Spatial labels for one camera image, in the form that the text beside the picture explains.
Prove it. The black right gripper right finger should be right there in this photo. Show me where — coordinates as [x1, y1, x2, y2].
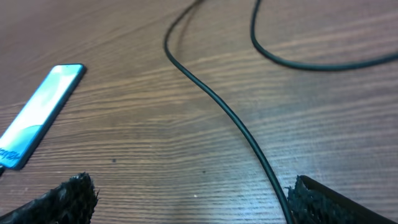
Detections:
[287, 175, 397, 224]

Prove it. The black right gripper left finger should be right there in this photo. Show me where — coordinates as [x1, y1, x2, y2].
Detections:
[1, 172, 98, 224]

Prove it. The blue Galaxy smartphone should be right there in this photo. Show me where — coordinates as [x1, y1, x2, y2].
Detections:
[1, 63, 86, 170]

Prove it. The black charger cable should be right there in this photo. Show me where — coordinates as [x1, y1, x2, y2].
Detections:
[0, 0, 398, 224]

